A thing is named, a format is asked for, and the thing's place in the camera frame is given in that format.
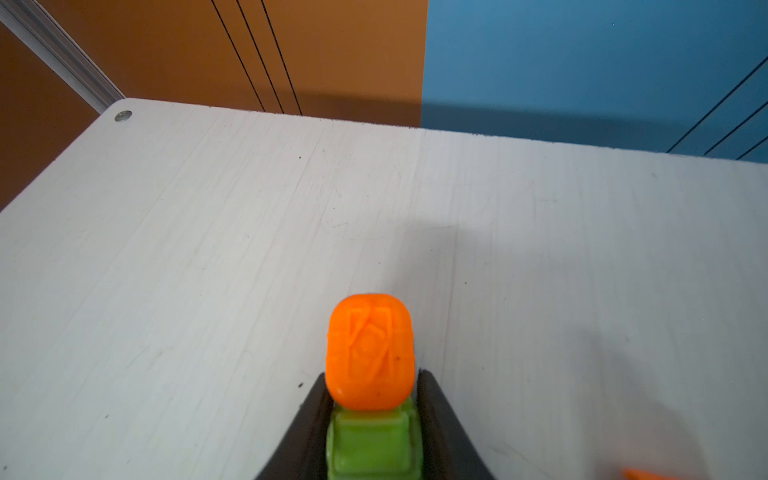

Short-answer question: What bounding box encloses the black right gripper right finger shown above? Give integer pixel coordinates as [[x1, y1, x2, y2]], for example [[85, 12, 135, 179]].
[[416, 369, 494, 480]]

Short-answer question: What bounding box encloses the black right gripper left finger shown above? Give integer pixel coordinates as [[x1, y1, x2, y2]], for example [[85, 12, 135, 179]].
[[256, 373, 334, 480]]

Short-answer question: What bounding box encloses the green orange toy car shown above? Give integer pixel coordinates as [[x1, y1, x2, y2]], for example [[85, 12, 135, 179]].
[[325, 293, 423, 479]]

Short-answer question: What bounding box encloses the white two-tier metal shelf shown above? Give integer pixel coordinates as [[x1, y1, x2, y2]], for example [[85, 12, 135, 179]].
[[1, 99, 767, 479]]

